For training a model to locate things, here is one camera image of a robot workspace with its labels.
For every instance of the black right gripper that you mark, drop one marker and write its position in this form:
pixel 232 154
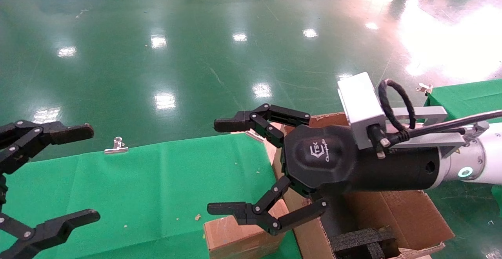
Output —
pixel 325 165

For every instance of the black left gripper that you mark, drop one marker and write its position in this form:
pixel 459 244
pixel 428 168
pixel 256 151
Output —
pixel 2 190

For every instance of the small brown cardboard box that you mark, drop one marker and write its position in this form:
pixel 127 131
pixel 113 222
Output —
pixel 235 237

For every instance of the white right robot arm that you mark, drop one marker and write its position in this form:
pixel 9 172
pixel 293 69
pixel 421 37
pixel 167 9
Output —
pixel 486 157

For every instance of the large open cardboard carton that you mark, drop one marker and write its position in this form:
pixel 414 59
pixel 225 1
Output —
pixel 408 216

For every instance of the silver binder clip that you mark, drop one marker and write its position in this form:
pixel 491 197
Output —
pixel 254 135
pixel 425 89
pixel 116 149

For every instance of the large green table cloth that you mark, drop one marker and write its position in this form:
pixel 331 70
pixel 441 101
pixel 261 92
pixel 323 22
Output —
pixel 157 184

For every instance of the black foam insert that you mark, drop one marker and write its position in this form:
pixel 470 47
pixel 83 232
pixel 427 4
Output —
pixel 361 240

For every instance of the green side table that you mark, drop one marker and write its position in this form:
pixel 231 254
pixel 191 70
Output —
pixel 470 98

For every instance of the small green cloth piece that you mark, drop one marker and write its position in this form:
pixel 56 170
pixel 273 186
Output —
pixel 498 200

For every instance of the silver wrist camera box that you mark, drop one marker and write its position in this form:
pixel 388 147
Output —
pixel 361 102

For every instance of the silver camera mounting bracket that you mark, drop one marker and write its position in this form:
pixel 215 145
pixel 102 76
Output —
pixel 427 113

